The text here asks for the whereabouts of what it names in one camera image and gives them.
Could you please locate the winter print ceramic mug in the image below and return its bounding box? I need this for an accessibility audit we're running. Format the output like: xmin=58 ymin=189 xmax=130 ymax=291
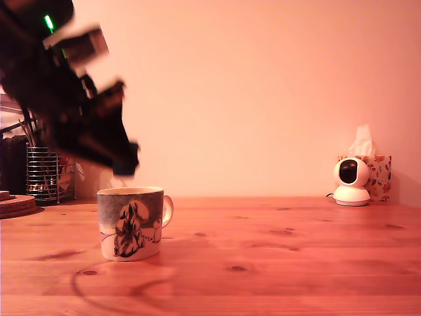
xmin=96 ymin=186 xmax=174 ymax=263

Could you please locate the wire kitchen tool rack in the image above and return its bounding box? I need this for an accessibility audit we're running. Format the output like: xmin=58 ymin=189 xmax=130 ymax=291
xmin=25 ymin=145 xmax=79 ymax=207

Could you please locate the large round cork trivet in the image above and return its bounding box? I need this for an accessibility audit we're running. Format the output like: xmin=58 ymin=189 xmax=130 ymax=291
xmin=0 ymin=194 xmax=37 ymax=221

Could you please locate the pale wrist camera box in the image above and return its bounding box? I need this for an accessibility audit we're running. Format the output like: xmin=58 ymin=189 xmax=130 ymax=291
xmin=42 ymin=23 xmax=111 ymax=76

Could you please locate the grey shelf rail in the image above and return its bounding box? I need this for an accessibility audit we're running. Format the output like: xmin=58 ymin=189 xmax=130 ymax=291
xmin=0 ymin=93 xmax=23 ymax=115

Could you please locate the pale flat kitchen tool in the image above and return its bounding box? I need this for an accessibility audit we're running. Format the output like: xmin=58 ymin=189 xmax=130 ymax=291
xmin=60 ymin=161 xmax=86 ymax=191

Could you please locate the wooden chopstick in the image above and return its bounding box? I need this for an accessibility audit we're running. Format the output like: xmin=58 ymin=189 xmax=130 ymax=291
xmin=18 ymin=118 xmax=36 ymax=148

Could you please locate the dark metal rod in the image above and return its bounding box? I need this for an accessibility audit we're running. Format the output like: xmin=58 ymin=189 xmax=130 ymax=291
xmin=0 ymin=122 xmax=24 ymax=139

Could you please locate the floral tissue box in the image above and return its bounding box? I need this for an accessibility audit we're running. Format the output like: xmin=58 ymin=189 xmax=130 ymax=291
xmin=337 ymin=155 xmax=393 ymax=202

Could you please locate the small white round camera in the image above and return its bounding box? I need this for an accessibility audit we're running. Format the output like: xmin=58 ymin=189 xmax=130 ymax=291
xmin=332 ymin=157 xmax=372 ymax=207

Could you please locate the white tissue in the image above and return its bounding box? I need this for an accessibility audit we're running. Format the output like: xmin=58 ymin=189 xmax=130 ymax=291
xmin=348 ymin=124 xmax=376 ymax=157

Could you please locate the dark ribbed basket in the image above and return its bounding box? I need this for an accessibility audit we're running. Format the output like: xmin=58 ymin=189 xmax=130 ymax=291
xmin=0 ymin=136 xmax=28 ymax=196

